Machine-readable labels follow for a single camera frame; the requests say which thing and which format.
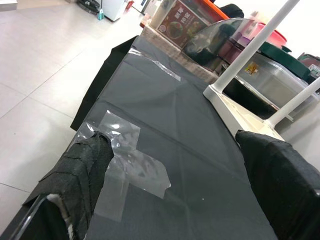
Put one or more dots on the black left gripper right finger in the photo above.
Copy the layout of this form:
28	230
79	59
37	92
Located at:
282	185

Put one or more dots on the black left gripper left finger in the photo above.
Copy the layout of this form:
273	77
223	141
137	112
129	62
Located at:
72	185

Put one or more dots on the white plastic table leg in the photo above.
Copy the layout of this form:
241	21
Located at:
250	47
295	100

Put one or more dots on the flat clear tape patch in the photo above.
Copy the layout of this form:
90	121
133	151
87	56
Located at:
140	170

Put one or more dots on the clear plastic food container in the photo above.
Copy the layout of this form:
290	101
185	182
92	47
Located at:
275	80

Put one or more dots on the black tablecloth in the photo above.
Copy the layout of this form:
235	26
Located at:
175	125

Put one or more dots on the dark green tray with label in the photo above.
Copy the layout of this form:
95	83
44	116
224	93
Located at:
310	65

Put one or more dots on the green round pot lid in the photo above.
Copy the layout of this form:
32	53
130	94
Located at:
282	56

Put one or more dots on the mauve plastic box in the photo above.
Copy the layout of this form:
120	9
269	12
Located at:
228	50

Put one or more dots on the crumpled clear tape piece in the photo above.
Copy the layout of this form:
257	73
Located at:
160	66

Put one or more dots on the pink purple container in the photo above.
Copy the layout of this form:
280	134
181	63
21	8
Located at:
272	35

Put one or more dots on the shiny black plastic bag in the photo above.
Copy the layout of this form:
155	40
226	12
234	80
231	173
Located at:
212	42

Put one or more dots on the patterned cloth covered bench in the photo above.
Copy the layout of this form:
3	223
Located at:
170	50

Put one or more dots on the white chest freezer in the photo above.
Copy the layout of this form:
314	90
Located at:
112	8

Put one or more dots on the clear bin with orange lid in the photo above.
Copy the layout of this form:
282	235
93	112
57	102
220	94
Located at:
215	7

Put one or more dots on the brown printed carton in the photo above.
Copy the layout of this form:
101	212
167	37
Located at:
180	22

